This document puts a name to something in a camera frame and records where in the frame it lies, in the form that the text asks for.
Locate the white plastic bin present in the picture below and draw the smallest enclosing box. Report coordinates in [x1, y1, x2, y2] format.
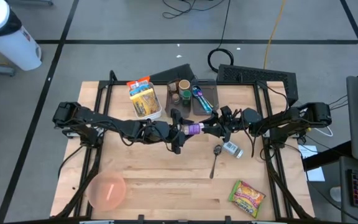
[129, 82, 163, 121]

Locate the loose black floor cable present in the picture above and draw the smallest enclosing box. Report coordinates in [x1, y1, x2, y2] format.
[162, 0, 229, 19]

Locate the purple-label glass spice jar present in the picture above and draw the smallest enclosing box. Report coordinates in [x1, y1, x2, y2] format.
[180, 122, 205, 136]

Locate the yellow ramen noodle packet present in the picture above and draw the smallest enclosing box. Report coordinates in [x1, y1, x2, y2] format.
[129, 90, 162, 118]

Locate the brown snack bar packet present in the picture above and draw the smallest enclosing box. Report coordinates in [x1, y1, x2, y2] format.
[167, 81, 180, 96]

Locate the green-edged ramen noodle packet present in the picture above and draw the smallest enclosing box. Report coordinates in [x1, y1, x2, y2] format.
[227, 179, 266, 218]

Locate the pink translucent plastic bowl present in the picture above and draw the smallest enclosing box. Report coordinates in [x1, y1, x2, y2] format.
[85, 170, 127, 212]

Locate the white computer mouse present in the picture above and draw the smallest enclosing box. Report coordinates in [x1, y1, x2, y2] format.
[329, 185, 342, 203]

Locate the white paper sheet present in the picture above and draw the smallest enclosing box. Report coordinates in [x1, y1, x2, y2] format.
[298, 144, 326, 183]

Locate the black metal table frame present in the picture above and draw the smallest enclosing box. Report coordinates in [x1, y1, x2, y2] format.
[53, 70, 316, 224]

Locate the white cable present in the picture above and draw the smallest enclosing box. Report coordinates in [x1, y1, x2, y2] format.
[314, 126, 334, 138]

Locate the black wedge-shaped box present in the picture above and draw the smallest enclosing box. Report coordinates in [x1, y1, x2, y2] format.
[149, 63, 198, 83]

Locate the translucent grey plastic bin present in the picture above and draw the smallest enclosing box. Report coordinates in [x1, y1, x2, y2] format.
[165, 80, 194, 119]
[191, 78, 220, 116]

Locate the black mesh computer case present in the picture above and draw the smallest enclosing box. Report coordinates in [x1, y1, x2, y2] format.
[216, 63, 299, 106]

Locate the white trash can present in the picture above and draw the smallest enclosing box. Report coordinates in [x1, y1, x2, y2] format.
[0, 0, 43, 72]

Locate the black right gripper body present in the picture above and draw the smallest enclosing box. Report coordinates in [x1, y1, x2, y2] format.
[219, 105, 245, 143]

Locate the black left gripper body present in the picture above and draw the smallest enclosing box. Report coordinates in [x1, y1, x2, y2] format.
[144, 120, 181, 144]

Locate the black coiled floor cable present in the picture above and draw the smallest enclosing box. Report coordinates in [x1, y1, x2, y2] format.
[207, 0, 234, 74]

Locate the iridescent spoon green handle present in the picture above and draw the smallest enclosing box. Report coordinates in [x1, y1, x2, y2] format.
[192, 86, 209, 108]
[194, 90, 213, 111]

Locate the plain dark silver spoon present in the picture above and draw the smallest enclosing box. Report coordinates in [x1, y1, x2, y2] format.
[209, 144, 223, 179]

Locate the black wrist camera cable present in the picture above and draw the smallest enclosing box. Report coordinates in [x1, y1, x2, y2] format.
[241, 118, 258, 158]

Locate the orange ramen noodle packet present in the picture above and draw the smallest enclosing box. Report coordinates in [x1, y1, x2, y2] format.
[126, 75, 151, 91]

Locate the yellow cable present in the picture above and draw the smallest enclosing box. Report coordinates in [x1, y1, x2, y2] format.
[262, 0, 287, 70]

